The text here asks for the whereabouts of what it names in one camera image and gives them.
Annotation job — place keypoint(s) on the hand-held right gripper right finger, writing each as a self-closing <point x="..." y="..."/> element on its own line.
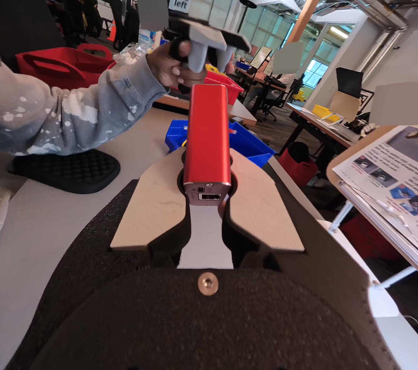
<point x="264" y="210"/>

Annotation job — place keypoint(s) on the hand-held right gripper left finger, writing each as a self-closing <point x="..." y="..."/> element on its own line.
<point x="153" y="210"/>

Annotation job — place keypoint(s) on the blue plastic bin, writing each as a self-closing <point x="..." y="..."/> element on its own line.
<point x="251" y="148"/>

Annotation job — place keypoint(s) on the red ethernet splitter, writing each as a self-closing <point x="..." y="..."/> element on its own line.
<point x="207" y="135"/>

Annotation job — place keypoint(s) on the person's left forearm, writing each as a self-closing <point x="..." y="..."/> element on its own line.
<point x="81" y="105"/>

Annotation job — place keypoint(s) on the person's left hand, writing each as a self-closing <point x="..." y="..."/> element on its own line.
<point x="163" y="69"/>

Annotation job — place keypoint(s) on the red floor bag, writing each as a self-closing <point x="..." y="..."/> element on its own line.
<point x="297" y="167"/>
<point x="369" y="239"/>

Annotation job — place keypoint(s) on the black floor lamp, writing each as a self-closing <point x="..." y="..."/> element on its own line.
<point x="246" y="14"/>

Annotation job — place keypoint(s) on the black wrist rest pad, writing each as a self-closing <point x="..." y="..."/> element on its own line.
<point x="65" y="171"/>

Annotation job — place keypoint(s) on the clear plastic bag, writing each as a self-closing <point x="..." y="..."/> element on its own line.
<point x="130" y="53"/>

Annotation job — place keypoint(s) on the wooden office desk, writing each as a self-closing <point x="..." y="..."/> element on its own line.
<point x="320" y="125"/>

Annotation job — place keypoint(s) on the yellow plastic bin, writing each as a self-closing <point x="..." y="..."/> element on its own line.
<point x="323" y="112"/>

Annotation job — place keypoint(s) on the printed instruction board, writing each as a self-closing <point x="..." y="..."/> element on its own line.
<point x="375" y="174"/>

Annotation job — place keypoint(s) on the white display board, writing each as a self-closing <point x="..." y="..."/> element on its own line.
<point x="261" y="58"/>

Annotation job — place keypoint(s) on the black framed marker sign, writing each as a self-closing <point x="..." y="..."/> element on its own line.
<point x="366" y="100"/>

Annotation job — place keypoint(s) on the white board stand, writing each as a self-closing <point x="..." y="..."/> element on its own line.
<point x="383" y="301"/>

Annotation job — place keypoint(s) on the black panel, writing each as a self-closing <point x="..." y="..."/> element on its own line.
<point x="349" y="82"/>

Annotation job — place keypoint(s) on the red tote basket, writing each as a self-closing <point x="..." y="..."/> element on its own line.
<point x="58" y="66"/>

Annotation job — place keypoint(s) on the black office chair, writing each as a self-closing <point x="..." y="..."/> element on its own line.
<point x="26" y="17"/>

